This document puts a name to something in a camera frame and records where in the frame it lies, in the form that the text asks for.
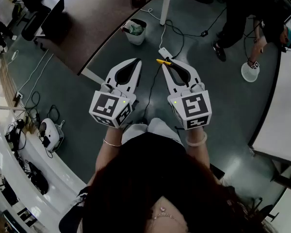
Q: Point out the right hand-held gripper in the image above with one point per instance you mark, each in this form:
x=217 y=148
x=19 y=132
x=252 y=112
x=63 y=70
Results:
x=194 y=105

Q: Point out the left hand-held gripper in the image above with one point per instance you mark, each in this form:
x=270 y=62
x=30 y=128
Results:
x=104 y=105

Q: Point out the person's left forearm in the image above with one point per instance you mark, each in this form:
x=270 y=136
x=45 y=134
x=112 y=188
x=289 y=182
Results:
x=106 y=154

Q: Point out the person's right forearm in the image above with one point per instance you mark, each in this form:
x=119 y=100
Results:
x=198 y=154

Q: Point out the white table leg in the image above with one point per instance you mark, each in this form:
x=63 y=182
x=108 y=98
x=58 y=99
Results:
x=92 y=76
x=165 y=8

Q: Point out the white waste bin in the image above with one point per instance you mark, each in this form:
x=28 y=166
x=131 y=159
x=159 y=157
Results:
x=135 y=39

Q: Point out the green white rubbish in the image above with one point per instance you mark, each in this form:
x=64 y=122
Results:
x=135 y=29

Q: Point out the black power adapter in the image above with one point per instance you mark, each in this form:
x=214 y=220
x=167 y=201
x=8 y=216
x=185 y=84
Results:
x=204 y=33

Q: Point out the person's grey trousers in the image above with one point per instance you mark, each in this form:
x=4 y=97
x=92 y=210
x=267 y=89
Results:
x=157 y=127

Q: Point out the pale jade bangle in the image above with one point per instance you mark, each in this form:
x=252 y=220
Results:
x=196 y=143

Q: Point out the person's black top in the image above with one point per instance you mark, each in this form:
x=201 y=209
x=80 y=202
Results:
x=152 y=149

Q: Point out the black monitor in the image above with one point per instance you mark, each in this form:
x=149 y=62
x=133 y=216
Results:
x=54 y=18

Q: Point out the white round appliance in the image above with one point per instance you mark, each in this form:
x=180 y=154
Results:
x=51 y=130

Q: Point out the black office chair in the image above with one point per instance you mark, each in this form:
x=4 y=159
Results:
x=30 y=29

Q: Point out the white floor socket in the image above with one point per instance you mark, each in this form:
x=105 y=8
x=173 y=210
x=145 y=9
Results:
x=19 y=95

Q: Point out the small white power strip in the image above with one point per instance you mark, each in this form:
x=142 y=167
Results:
x=15 y=54

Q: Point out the black headset device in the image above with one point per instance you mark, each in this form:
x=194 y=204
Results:
x=38 y=178

